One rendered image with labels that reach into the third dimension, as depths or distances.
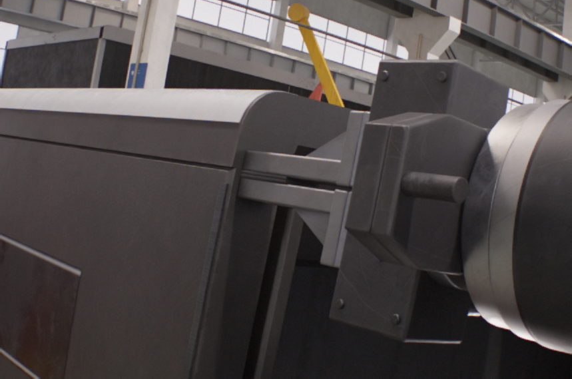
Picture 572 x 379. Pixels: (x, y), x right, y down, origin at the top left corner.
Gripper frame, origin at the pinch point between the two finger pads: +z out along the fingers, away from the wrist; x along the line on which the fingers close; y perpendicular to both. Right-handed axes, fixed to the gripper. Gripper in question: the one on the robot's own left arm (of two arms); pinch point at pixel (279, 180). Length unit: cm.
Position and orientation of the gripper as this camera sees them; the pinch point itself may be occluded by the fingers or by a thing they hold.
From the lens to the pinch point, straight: 47.3
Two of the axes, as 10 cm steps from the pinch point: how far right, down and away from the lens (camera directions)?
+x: 2.0, -9.8, 0.6
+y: 7.4, 1.9, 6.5
